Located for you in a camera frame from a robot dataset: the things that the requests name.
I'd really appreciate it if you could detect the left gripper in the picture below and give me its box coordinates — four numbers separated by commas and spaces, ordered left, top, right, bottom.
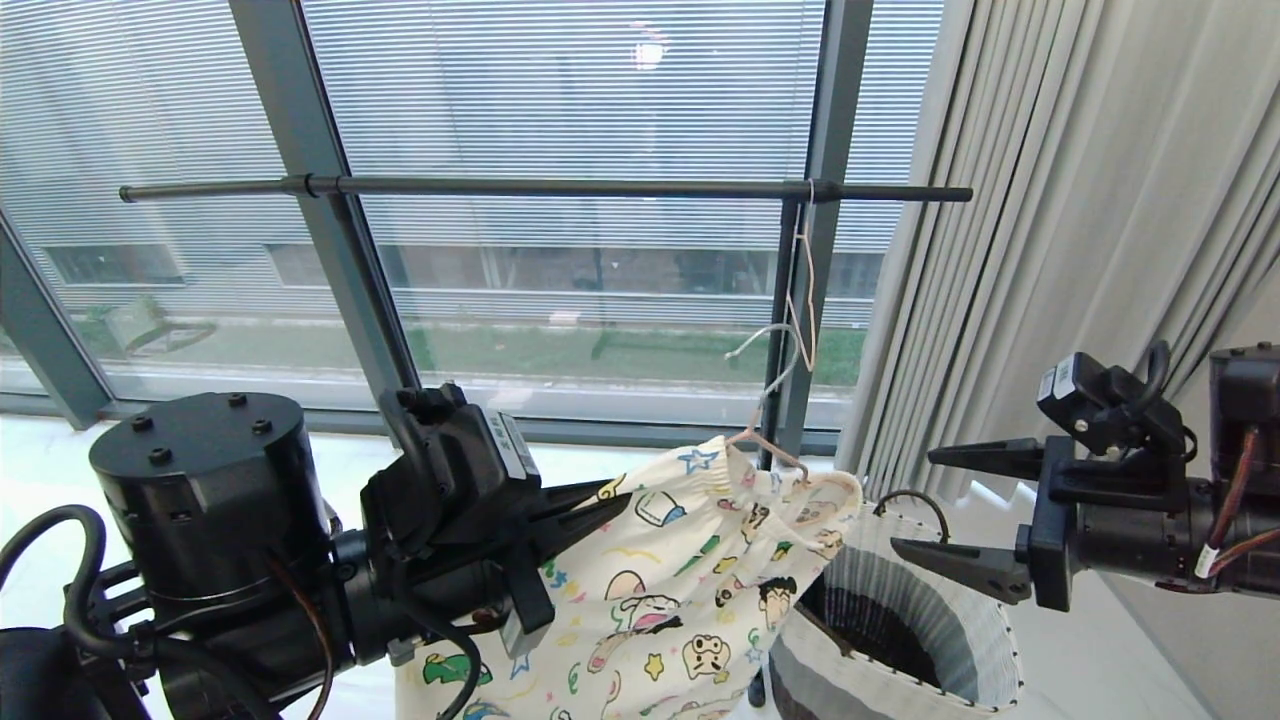
340, 478, 634, 661

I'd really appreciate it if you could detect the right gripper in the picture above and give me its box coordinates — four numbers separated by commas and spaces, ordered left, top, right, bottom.
890, 437, 1216, 613

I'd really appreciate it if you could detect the cream printed garment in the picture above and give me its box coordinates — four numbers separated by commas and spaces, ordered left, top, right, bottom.
395, 435, 863, 720

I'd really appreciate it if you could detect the pink clothes hanger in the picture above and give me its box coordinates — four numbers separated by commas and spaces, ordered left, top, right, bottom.
722, 323, 813, 486
785, 195, 821, 373

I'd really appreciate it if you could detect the white laundry basket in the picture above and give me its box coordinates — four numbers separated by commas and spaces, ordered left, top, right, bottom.
765, 490, 1023, 720

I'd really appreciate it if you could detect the black clothes rack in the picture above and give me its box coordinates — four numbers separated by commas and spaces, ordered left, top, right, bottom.
118, 175, 973, 709

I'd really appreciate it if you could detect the beige curtain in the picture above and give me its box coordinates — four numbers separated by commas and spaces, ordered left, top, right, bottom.
835, 0, 1280, 501

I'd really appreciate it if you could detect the window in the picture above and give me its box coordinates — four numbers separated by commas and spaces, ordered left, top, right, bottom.
0, 0, 946, 456

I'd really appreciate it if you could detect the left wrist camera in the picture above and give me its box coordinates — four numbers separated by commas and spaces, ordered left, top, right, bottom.
360, 380, 546, 571

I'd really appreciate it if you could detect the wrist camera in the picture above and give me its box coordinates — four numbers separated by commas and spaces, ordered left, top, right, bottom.
1037, 350, 1193, 486
360, 380, 546, 571

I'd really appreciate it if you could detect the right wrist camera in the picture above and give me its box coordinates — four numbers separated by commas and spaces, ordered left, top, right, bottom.
1037, 350, 1193, 486

